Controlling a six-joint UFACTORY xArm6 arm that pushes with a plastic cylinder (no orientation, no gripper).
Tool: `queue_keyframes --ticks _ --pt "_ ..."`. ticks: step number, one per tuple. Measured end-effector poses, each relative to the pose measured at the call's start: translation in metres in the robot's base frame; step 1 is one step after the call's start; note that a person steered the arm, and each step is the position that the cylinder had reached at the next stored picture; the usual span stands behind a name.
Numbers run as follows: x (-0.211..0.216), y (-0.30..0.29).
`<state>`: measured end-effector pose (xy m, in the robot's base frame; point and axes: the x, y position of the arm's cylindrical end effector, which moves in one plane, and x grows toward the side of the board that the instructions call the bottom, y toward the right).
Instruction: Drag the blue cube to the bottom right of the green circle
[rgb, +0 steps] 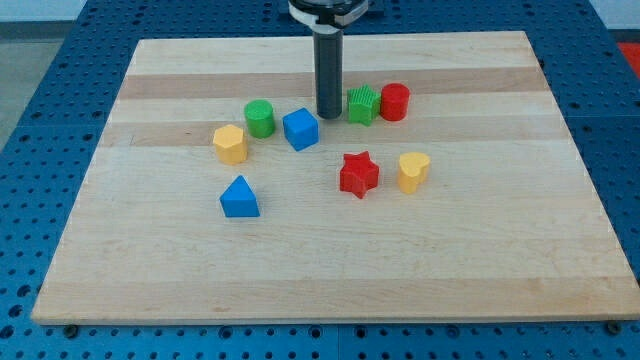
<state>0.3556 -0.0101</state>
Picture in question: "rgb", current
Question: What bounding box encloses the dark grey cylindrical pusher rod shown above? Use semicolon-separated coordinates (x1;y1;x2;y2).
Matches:
313;31;343;119

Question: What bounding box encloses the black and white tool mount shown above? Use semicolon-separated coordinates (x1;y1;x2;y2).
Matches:
288;0;369;35

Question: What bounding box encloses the blue cube block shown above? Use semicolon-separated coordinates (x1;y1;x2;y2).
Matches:
283;108;319;151

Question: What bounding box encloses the green star block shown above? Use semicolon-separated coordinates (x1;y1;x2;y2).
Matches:
347;84;381;126

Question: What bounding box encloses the red cylinder block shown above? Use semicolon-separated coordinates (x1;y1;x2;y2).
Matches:
380;83;411;122

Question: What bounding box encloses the green cylinder block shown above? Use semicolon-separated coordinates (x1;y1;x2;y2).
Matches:
244;99;275;139

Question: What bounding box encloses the red star block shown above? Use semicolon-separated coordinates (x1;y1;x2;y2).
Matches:
339;151;380;199

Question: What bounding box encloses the yellow hexagon block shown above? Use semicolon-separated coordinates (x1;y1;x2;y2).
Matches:
213;125;248;165

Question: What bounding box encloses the yellow heart block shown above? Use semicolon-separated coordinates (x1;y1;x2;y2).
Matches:
397;152;431;194

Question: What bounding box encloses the blue triangle block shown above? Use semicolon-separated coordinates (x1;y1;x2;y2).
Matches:
219;175;260;218

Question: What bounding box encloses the light wooden board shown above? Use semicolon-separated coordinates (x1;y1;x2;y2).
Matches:
31;31;639;325

